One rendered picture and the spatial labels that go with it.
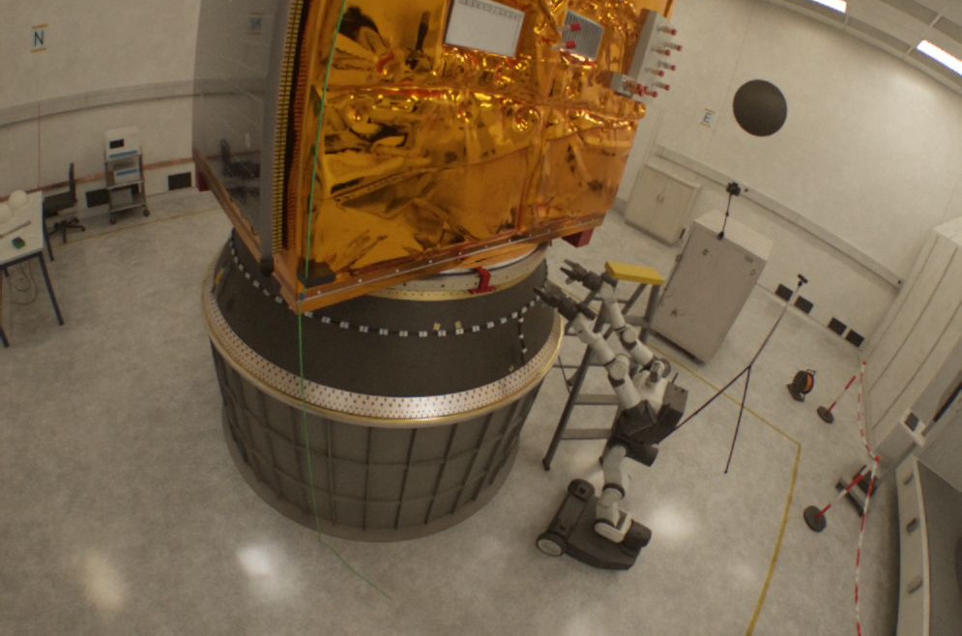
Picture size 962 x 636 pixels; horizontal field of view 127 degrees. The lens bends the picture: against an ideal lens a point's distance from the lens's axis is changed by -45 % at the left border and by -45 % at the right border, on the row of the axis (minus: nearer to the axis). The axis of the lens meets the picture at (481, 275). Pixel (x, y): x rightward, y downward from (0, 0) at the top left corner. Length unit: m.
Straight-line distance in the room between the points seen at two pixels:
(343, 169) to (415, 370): 0.95
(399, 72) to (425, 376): 1.20
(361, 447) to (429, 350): 0.59
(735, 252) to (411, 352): 3.80
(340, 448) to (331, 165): 1.36
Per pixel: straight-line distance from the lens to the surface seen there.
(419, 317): 1.77
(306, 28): 1.14
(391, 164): 1.26
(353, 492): 2.45
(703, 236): 4.90
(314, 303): 1.41
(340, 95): 1.15
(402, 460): 2.17
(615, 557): 3.02
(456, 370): 1.89
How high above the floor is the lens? 2.60
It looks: 29 degrees down
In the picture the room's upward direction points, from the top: 15 degrees clockwise
